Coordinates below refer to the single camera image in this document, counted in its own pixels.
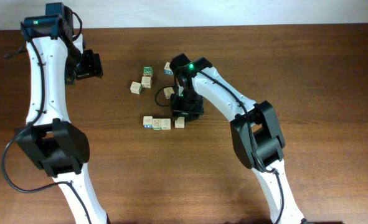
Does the wooden block blue face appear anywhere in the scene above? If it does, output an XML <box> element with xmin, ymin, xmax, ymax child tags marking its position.
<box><xmin>164</xmin><ymin>62</ymin><xmax>173</xmax><ymax>76</ymax></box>

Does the wooden block blue side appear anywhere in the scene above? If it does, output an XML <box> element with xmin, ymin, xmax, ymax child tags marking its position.
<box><xmin>143</xmin><ymin>116</ymin><xmax>153</xmax><ymax>128</ymax></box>

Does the wooden block beige left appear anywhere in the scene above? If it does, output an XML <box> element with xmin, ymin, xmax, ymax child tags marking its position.
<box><xmin>130</xmin><ymin>82</ymin><xmax>142</xmax><ymax>95</ymax></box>

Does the plain wooden block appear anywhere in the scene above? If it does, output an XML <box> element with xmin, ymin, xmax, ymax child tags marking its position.
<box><xmin>161</xmin><ymin>118</ymin><xmax>171</xmax><ymax>130</ymax></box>

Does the wooden block beige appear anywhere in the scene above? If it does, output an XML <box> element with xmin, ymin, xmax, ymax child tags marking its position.
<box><xmin>130</xmin><ymin>82</ymin><xmax>142</xmax><ymax>95</ymax></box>
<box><xmin>141</xmin><ymin>76</ymin><xmax>152</xmax><ymax>88</ymax></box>

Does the wooden block green R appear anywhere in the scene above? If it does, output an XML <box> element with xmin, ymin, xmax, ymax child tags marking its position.
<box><xmin>143</xmin><ymin>66</ymin><xmax>153</xmax><ymax>77</ymax></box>

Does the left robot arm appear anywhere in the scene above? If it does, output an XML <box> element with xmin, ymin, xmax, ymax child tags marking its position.
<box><xmin>13</xmin><ymin>2</ymin><xmax>110</xmax><ymax>223</ymax></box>

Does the wooden block green side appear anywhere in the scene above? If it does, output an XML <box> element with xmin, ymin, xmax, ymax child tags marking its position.
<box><xmin>152</xmin><ymin>118</ymin><xmax>162</xmax><ymax>131</ymax></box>

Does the wooden block blue edge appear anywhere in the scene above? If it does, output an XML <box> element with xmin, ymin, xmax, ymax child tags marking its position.
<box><xmin>174</xmin><ymin>117</ymin><xmax>185</xmax><ymax>129</ymax></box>

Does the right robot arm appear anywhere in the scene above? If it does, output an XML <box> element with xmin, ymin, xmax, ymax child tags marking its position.
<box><xmin>169</xmin><ymin>54</ymin><xmax>307</xmax><ymax>223</ymax></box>

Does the small wooden block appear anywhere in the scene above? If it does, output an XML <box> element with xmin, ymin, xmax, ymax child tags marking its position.
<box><xmin>163</xmin><ymin>86</ymin><xmax>174</xmax><ymax>99</ymax></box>

